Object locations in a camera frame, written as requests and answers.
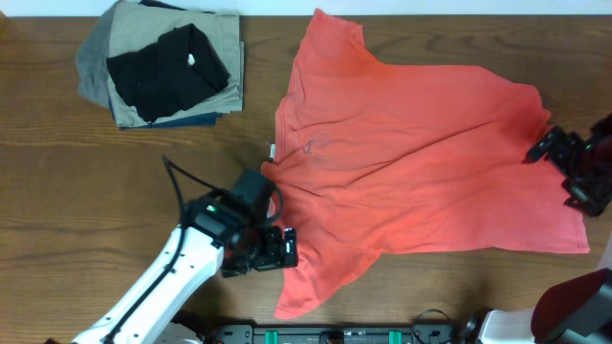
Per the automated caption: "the red t-shirt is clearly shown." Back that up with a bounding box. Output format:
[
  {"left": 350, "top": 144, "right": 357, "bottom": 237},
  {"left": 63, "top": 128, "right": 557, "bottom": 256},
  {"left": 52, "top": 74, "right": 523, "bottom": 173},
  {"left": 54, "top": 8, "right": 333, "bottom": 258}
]
[{"left": 262, "top": 11, "right": 589, "bottom": 320}]

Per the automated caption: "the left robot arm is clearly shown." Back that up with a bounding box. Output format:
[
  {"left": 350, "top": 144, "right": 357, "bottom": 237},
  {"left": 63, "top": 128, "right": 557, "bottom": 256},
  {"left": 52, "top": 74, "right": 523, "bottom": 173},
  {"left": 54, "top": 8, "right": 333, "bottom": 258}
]
[{"left": 74, "top": 169, "right": 298, "bottom": 344}]

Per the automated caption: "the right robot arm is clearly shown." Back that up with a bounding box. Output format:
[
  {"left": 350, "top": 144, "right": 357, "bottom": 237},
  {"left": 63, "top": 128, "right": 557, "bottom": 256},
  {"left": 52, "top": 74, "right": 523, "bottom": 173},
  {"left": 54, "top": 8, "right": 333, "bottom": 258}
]
[{"left": 454, "top": 117, "right": 611, "bottom": 344}]

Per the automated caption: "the navy folded garment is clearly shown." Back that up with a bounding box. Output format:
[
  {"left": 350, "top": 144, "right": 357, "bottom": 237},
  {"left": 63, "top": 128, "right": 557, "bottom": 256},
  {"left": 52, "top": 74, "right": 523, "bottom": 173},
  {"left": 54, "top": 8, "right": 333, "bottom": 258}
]
[{"left": 118, "top": 112, "right": 222, "bottom": 130}]

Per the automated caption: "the black folded garment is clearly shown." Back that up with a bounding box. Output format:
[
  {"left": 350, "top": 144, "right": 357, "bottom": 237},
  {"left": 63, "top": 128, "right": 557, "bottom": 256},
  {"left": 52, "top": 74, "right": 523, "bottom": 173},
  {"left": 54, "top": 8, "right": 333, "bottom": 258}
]
[{"left": 107, "top": 24, "right": 230, "bottom": 123}]

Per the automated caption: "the grey folded garment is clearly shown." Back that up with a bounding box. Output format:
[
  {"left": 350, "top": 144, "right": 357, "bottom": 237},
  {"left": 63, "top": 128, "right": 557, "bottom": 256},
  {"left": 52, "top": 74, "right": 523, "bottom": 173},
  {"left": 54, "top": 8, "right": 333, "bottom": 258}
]
[{"left": 75, "top": 1, "right": 120, "bottom": 108}]

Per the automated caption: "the beige folded garment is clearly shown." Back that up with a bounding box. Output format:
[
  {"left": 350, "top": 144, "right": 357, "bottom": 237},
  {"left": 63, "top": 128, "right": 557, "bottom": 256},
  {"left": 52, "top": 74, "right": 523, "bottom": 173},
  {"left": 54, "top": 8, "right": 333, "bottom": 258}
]
[{"left": 106, "top": 2, "right": 244, "bottom": 125}]

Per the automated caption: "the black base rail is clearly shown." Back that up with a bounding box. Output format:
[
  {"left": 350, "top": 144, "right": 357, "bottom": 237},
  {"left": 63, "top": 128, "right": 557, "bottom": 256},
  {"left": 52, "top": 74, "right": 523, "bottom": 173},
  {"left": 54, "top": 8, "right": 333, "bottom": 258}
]
[{"left": 204, "top": 322, "right": 460, "bottom": 344}]

